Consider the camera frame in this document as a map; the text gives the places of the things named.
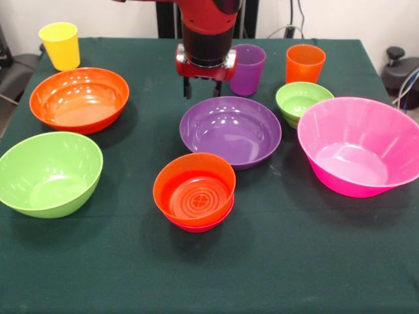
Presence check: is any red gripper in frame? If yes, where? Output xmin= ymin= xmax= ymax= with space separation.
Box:
xmin=175 ymin=44 xmax=238 ymax=100

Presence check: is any purple plastic cup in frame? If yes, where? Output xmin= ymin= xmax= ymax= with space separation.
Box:
xmin=230 ymin=44 xmax=267 ymax=97

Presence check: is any purple plastic bowl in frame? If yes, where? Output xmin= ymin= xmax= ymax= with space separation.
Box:
xmin=179 ymin=96 xmax=283 ymax=171

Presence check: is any small orange plastic bowl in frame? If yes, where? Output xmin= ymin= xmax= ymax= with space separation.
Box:
xmin=153 ymin=152 xmax=237 ymax=226

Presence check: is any small red plastic bowl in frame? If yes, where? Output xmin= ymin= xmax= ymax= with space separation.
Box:
xmin=168 ymin=199 xmax=235 ymax=234

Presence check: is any yellow plastic cup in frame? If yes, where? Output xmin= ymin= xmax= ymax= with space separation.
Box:
xmin=38 ymin=22 xmax=81 ymax=72

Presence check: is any small green plastic bowl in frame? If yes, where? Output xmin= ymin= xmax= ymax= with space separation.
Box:
xmin=275 ymin=81 xmax=335 ymax=130

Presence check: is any orange plastic cup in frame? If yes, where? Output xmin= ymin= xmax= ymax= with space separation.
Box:
xmin=285 ymin=44 xmax=327 ymax=85

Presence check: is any large orange plastic bowl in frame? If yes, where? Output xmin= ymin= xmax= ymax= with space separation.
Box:
xmin=29 ymin=67 xmax=130 ymax=135

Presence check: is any large pink plastic bowl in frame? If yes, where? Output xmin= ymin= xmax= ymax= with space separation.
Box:
xmin=297 ymin=96 xmax=419 ymax=199

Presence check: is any dark green tablecloth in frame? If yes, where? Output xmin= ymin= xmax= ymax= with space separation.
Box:
xmin=0 ymin=37 xmax=419 ymax=314

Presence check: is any large green plastic bowl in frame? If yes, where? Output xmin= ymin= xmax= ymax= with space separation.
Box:
xmin=0 ymin=131 xmax=104 ymax=219

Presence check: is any grey office chair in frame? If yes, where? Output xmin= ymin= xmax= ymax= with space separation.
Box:
xmin=0 ymin=22 xmax=50 ymax=105

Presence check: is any black hanging cable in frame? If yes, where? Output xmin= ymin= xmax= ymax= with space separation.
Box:
xmin=295 ymin=0 xmax=308 ymax=27

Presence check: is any white and blue cable bundle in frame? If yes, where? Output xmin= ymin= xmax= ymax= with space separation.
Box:
xmin=392 ymin=70 xmax=419 ymax=112

